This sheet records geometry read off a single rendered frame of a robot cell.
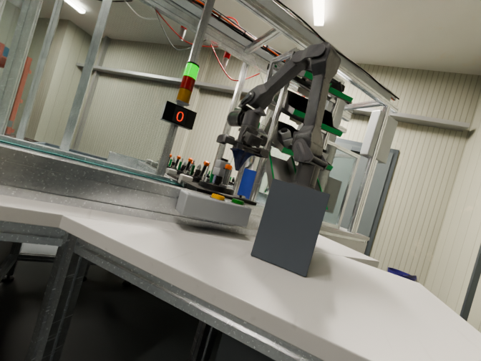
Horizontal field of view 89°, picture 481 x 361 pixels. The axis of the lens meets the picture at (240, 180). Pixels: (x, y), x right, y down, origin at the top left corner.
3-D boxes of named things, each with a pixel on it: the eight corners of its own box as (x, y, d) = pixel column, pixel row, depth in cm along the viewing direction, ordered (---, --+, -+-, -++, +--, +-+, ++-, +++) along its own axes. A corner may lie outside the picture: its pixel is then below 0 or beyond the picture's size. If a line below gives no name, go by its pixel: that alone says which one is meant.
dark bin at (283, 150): (307, 162, 104) (316, 146, 101) (280, 152, 99) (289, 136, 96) (285, 139, 127) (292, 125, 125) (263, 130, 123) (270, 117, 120)
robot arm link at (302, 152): (326, 172, 66) (332, 149, 66) (309, 164, 60) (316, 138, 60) (304, 168, 71) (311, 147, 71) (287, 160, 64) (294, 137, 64)
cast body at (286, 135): (293, 144, 108) (291, 130, 104) (284, 147, 108) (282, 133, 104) (285, 137, 115) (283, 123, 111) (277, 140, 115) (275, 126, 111)
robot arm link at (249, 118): (270, 111, 83) (251, 111, 90) (259, 104, 79) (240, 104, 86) (264, 130, 83) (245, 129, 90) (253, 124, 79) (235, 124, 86)
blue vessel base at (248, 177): (253, 207, 191) (263, 173, 191) (236, 203, 184) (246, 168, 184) (243, 203, 205) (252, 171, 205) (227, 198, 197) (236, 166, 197)
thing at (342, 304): (703, 552, 22) (712, 521, 22) (50, 224, 52) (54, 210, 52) (417, 291, 88) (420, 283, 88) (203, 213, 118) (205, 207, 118)
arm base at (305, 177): (314, 190, 61) (321, 167, 61) (289, 183, 63) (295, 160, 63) (315, 191, 68) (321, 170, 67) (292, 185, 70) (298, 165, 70)
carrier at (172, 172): (226, 195, 113) (234, 168, 113) (176, 182, 101) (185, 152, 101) (207, 186, 134) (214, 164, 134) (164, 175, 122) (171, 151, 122)
